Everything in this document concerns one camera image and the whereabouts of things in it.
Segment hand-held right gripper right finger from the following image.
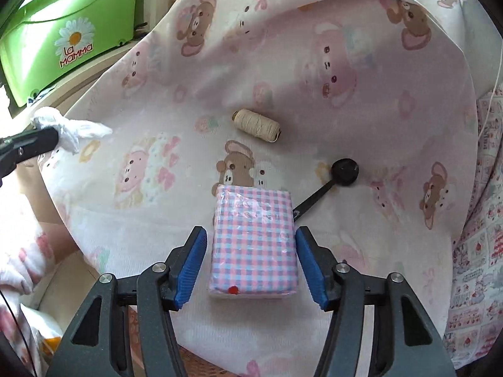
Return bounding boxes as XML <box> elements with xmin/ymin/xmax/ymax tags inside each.
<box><xmin>295</xmin><ymin>226</ymin><xmax>456</xmax><ymax>377</ymax></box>

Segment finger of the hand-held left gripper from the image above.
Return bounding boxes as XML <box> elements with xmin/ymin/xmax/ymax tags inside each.
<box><xmin>0</xmin><ymin>126</ymin><xmax>59</xmax><ymax>181</ymax></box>

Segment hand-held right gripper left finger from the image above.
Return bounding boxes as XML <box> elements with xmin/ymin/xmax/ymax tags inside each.
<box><xmin>46</xmin><ymin>226</ymin><xmax>208</xmax><ymax>377</ymax></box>

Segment large white tissue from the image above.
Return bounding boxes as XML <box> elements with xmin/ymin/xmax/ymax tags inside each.
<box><xmin>32</xmin><ymin>106</ymin><xmax>113</xmax><ymax>155</ymax></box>

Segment purple gingham tissue pack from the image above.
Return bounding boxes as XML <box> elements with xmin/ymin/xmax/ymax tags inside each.
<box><xmin>207</xmin><ymin>184</ymin><xmax>300</xmax><ymax>298</ymax></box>

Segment pink plastic mesh wastebasket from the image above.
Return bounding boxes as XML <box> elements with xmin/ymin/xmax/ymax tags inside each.
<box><xmin>126</xmin><ymin>306</ymin><xmax>252</xmax><ymax>377</ymax></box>

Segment pink bear printed blanket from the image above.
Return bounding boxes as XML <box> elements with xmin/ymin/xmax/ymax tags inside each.
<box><xmin>37</xmin><ymin>0</ymin><xmax>478</xmax><ymax>377</ymax></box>

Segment black spoon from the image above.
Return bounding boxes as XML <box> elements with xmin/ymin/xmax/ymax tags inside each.
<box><xmin>293</xmin><ymin>158</ymin><xmax>360</xmax><ymax>221</ymax></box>

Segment green plastic storage box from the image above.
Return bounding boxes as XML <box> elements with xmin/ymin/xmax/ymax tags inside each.
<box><xmin>0</xmin><ymin>0</ymin><xmax>152</xmax><ymax>107</ymax></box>

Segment cream thread spool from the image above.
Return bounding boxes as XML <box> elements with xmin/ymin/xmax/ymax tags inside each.
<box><xmin>231</xmin><ymin>109</ymin><xmax>283</xmax><ymax>142</ymax></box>

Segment white red printed quilt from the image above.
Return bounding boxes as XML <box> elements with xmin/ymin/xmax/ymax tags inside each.
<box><xmin>444</xmin><ymin>86</ymin><xmax>503</xmax><ymax>374</ymax></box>

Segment white cable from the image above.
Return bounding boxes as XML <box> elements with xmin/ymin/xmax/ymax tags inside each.
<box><xmin>460</xmin><ymin>0</ymin><xmax>503</xmax><ymax>138</ymax></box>

